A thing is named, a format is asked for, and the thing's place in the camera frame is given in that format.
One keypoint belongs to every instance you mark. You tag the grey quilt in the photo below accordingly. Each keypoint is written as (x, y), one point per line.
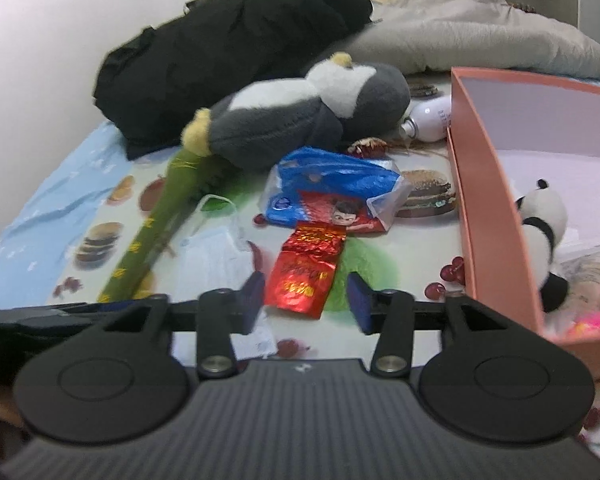
(480, 35)

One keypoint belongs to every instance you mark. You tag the red foil snack packet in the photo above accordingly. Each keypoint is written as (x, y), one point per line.
(300, 270)

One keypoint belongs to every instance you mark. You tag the red cartoon packet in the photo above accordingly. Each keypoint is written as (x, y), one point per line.
(340, 215)

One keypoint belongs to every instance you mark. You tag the blue face mask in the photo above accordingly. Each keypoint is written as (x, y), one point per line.
(210, 260)

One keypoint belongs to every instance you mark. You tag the white printed plastic packet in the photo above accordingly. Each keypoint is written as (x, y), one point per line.
(590, 275)

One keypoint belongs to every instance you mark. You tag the panda plush toy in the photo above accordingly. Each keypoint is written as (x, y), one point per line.
(540, 210)

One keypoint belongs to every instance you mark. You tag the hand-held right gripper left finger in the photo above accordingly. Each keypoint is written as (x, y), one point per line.
(252, 305)

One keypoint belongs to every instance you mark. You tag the blue plastic bag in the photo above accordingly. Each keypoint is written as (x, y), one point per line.
(325, 180)

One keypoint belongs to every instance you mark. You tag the light blue bed sheet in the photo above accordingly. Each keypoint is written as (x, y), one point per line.
(45, 200)

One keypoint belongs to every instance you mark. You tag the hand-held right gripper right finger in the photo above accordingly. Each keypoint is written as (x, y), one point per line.
(358, 305)

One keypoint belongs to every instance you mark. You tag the white bottle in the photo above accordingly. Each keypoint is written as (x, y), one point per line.
(430, 120)

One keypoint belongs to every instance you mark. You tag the pink cardboard box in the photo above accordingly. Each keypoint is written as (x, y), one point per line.
(495, 240)

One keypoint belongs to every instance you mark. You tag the black jacket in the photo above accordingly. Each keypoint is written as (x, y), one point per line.
(220, 50)

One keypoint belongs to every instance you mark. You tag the colourful bird toy pink feathers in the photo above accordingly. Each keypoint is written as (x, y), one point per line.
(592, 321)

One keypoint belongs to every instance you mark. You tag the grey white penguin plush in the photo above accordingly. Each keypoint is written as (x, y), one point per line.
(280, 120)

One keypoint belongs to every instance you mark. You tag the green plush stick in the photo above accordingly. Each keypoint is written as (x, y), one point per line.
(150, 230)

